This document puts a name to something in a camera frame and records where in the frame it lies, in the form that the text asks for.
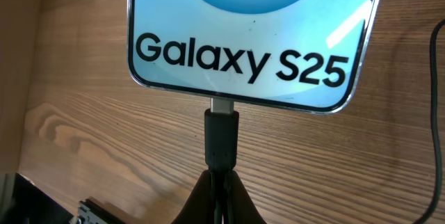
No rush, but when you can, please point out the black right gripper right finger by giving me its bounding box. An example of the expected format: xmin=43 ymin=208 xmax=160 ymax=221
xmin=224 ymin=171 xmax=266 ymax=224

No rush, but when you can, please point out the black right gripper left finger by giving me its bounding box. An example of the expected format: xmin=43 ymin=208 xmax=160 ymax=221
xmin=172 ymin=170 xmax=215 ymax=224

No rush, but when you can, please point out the Galaxy S25 smartphone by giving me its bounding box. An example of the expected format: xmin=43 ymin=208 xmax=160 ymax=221
xmin=127 ymin=0 xmax=380 ymax=114

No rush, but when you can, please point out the black USB charger cable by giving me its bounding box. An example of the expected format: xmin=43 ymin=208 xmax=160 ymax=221
xmin=203 ymin=18 xmax=445 ymax=224

